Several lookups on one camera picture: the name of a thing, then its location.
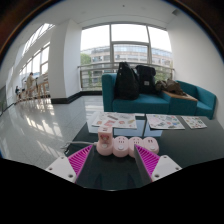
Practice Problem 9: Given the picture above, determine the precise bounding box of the sticker sheet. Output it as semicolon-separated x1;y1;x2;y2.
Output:
145;113;186;131
180;115;208;130
90;111;138;130

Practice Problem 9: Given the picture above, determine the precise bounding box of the pink power strip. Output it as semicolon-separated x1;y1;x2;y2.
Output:
95;134;160;159

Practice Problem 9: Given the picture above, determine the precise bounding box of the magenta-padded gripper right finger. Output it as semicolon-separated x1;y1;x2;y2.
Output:
133;143;183;186

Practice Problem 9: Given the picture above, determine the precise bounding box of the wood-topped teal side table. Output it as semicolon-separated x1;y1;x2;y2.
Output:
162;89;199;117

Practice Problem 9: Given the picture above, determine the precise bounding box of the pink charger block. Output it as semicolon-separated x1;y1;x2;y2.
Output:
96;125;115;146

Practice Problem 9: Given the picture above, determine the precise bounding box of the brown jacket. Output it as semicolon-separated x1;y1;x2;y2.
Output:
154;78;185;97

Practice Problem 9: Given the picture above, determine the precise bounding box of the teal sofa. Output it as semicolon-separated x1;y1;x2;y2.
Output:
101;73;172;115

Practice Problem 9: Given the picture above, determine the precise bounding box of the teal armchair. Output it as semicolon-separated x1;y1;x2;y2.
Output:
176;79;218;120

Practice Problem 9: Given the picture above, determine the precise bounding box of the person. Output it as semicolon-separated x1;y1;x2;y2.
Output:
14;85;22;102
25;72;36;100

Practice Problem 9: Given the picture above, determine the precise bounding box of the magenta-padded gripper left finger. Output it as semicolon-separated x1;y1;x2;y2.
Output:
45;144;102;191

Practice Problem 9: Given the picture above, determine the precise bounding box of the large black backpack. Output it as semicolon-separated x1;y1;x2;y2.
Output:
114;61;141;101

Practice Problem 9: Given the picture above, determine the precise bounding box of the metal window railing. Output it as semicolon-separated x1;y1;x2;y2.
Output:
77;61;176;92

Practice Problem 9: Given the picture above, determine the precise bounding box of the black backpack with label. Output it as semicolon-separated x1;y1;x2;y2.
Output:
134;64;157;96

